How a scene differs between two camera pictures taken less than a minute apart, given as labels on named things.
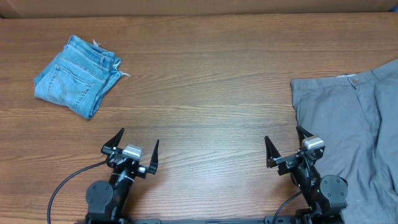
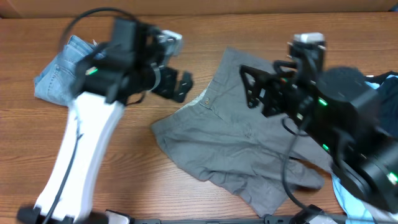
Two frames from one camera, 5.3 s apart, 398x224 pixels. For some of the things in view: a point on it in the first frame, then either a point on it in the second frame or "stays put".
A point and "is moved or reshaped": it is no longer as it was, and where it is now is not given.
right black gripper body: [303, 175] to [287, 102]
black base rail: [271, 219] stays put
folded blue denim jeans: [78, 76] stays put
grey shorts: [356, 116] is moved or reshaped
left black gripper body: [141, 171] to [165, 88]
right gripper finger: [271, 153] to [255, 91]
